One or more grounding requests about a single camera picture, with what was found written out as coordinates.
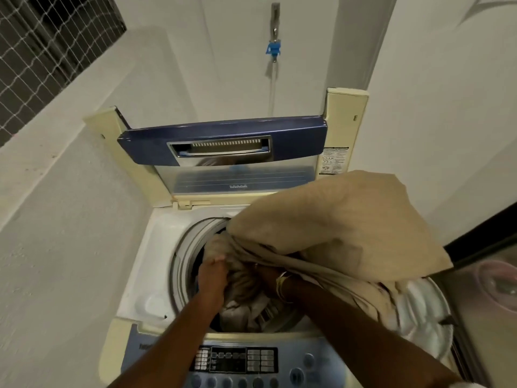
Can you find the white window safety net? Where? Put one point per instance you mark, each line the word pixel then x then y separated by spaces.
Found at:
pixel 40 48

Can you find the black framed glass door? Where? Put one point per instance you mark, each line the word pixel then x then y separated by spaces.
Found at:
pixel 484 234

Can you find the pink plastic basin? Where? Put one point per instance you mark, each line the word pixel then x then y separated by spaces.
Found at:
pixel 497 278

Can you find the beige bedsheet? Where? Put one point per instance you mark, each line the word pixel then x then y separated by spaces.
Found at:
pixel 343 222

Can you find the person's left hand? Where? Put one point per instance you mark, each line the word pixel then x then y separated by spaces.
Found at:
pixel 213 278

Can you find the blue cream washing machine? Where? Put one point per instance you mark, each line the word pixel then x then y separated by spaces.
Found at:
pixel 153 246

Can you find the white round laundry hamper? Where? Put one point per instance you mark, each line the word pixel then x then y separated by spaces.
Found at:
pixel 424 315

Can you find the person's right forearm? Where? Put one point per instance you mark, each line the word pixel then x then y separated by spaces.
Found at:
pixel 363 339

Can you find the person's right hand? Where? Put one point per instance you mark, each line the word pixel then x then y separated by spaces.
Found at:
pixel 272 278

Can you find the metal wall tap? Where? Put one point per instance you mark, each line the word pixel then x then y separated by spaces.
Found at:
pixel 275 20

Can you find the person's left forearm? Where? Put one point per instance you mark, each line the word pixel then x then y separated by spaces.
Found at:
pixel 173 347

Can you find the white paper sheet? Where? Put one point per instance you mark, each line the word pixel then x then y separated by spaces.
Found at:
pixel 490 3

